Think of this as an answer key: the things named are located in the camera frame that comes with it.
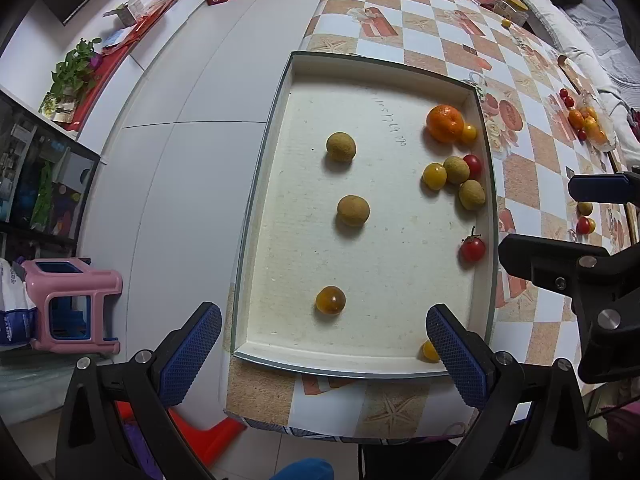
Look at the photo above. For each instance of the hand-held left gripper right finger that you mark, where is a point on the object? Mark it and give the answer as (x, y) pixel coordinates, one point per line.
(457, 355)

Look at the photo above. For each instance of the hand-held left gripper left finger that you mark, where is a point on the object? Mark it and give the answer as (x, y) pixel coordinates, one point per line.
(192, 355)

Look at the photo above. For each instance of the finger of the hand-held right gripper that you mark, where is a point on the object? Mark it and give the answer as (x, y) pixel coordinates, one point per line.
(597, 187)
(540, 257)

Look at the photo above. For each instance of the brown longan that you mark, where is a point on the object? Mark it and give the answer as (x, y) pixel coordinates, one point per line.
(456, 169)
(584, 208)
(472, 194)
(341, 146)
(353, 210)

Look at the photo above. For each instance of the white shallow tray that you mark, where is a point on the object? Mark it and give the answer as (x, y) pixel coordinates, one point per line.
(400, 270)

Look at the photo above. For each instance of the orange mandarin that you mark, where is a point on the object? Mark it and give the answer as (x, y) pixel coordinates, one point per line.
(444, 123)
(598, 136)
(590, 124)
(575, 119)

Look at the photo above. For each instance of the bag of mixed fruit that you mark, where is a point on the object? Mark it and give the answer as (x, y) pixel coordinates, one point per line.
(605, 142)

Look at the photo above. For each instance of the pink cloth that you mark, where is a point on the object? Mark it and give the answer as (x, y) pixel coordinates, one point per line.
(625, 422)

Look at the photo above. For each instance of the checkered tablecloth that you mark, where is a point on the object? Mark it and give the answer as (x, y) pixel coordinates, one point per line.
(525, 185)

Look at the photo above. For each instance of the red plastic stool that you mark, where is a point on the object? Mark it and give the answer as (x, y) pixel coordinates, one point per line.
(215, 437)

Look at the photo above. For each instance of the blue plastic stool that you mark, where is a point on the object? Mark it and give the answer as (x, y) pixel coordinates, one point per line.
(65, 317)

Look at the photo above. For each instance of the pink plastic stool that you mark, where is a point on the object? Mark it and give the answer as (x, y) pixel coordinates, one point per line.
(75, 280)

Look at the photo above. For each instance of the white printed bag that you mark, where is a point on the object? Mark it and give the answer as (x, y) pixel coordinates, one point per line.
(12, 305)

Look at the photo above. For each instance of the jar with yellow lid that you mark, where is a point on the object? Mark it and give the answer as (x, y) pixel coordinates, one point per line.
(512, 10)

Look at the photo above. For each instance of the glass display cabinet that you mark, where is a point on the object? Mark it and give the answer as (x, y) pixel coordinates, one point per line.
(45, 185)

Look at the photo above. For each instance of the red cabinet ledge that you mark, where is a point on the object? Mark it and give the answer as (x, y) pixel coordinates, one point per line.
(107, 67)

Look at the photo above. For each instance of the green potted plant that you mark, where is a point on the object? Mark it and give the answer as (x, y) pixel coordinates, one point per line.
(72, 72)

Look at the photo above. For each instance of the small white open box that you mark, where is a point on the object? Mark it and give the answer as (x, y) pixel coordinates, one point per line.
(127, 12)

